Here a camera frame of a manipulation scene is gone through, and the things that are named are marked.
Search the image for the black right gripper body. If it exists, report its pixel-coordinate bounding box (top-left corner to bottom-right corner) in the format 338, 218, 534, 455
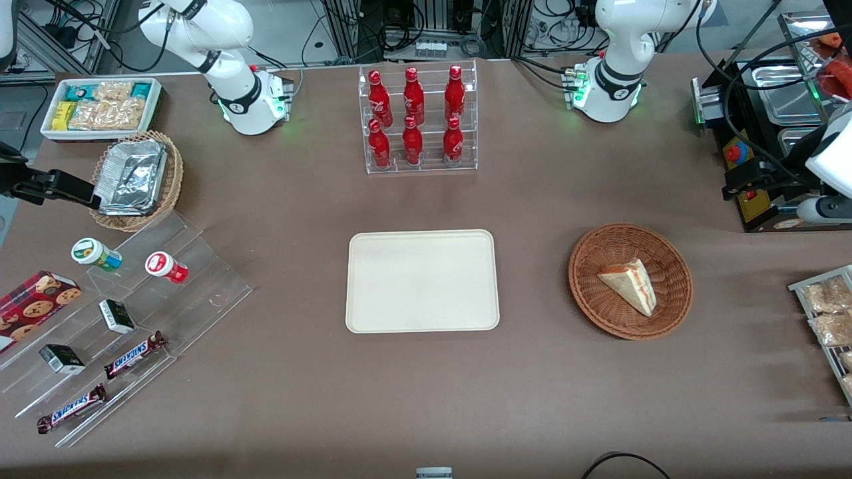
0, 142, 31, 200

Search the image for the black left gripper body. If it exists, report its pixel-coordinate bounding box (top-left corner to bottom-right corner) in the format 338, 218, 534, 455
752, 158, 810, 202

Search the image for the triangle sandwich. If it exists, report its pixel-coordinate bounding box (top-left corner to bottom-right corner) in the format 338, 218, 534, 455
597, 258, 658, 318

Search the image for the tray of packaged snacks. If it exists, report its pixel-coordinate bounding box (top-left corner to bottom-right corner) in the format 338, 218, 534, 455
788, 265, 852, 407

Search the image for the light wicker basket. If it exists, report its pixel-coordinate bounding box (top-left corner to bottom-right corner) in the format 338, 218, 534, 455
89, 130, 184, 233

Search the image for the brown wicker basket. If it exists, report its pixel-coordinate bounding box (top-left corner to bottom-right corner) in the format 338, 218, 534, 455
568, 223, 694, 341

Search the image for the beige plastic tray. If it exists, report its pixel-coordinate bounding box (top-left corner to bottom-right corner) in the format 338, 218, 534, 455
345, 230, 501, 333

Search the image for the black food warmer cabinet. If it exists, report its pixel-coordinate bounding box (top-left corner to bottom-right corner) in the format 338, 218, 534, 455
706, 10, 852, 234

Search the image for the small steel pan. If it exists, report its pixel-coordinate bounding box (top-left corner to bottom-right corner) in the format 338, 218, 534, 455
777, 126, 827, 159

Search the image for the aluminium foil container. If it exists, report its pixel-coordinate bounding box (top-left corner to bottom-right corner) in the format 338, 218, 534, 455
93, 138, 168, 217

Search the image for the green lid cup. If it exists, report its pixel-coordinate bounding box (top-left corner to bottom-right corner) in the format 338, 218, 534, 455
71, 238, 123, 273

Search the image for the large clear cracker bag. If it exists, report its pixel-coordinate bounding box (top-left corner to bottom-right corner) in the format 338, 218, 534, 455
69, 97, 148, 131

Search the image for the silver box with green light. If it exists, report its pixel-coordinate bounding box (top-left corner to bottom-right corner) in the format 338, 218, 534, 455
691, 77, 728, 128

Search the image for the large steel pan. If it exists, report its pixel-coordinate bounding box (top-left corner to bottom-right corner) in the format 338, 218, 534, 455
751, 62, 830, 127

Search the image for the small clear cracker bag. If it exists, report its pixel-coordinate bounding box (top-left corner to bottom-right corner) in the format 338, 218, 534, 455
93, 80, 134, 102

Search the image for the white snack bin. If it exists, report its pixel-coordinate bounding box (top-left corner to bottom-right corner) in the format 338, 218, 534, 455
40, 77, 163, 142

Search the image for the red sausage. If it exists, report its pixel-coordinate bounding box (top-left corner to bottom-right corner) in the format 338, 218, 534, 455
815, 57, 852, 102

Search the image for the red lid cup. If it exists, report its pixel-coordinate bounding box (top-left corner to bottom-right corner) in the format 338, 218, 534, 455
145, 251, 189, 285

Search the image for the red cookie box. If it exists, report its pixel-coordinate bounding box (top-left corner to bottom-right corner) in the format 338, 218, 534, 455
0, 270, 83, 354

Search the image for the small black carton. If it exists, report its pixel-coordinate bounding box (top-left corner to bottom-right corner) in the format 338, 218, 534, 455
39, 344, 87, 375
99, 299, 136, 335

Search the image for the clear acrylic stepped display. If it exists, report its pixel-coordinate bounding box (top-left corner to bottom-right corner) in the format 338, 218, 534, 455
0, 212, 254, 448

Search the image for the Snickers chocolate bar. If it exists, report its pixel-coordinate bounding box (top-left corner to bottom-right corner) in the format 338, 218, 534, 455
37, 384, 108, 435
103, 331, 167, 381

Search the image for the red cola bottle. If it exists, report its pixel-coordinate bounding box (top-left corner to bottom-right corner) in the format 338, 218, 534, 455
402, 115, 424, 166
443, 116, 464, 167
403, 67, 425, 125
368, 70, 393, 128
368, 118, 391, 169
445, 65, 466, 122

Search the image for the clear acrylic bottle rack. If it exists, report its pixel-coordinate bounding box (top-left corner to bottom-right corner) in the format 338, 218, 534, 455
358, 60, 479, 175

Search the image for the aluminium frame structure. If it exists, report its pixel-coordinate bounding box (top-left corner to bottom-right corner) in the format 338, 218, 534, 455
0, 0, 122, 84

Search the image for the black looped cable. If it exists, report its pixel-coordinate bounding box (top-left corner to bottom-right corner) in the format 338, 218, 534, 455
580, 452, 673, 479

